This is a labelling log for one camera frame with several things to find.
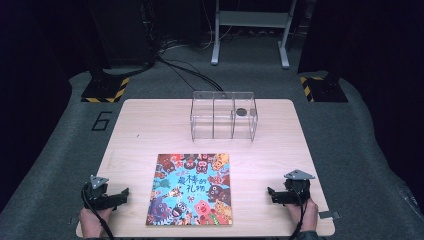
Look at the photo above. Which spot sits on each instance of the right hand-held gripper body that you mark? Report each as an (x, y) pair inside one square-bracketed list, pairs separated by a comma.
[(296, 191)]

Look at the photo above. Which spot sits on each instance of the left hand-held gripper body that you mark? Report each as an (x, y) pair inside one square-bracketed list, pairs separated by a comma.
[(96, 198)]

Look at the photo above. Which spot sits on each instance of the colourful cartoon picture book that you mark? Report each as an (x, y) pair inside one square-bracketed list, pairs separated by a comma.
[(190, 190)]

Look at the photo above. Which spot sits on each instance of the clear acrylic divided rack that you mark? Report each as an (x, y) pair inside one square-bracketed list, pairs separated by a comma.
[(223, 116)]

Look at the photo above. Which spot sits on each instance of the person's left hand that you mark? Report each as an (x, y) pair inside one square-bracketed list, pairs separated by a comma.
[(90, 221)]

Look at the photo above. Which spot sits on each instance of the person's right hand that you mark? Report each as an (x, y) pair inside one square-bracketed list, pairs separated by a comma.
[(310, 216)]

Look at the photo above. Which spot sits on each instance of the dark round disc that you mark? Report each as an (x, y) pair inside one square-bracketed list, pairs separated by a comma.
[(241, 112)]

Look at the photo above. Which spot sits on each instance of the black striped stand base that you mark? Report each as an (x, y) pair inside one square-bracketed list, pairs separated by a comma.
[(105, 90), (325, 90)]

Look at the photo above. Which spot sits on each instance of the dark cabinet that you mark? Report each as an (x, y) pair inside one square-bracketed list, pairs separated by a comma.
[(120, 33)]

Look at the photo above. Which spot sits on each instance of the white metal stand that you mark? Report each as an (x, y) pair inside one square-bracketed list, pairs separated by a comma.
[(253, 20)]

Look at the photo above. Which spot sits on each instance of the grey metal table bracket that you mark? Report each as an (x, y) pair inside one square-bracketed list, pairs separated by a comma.
[(73, 220), (328, 215)]

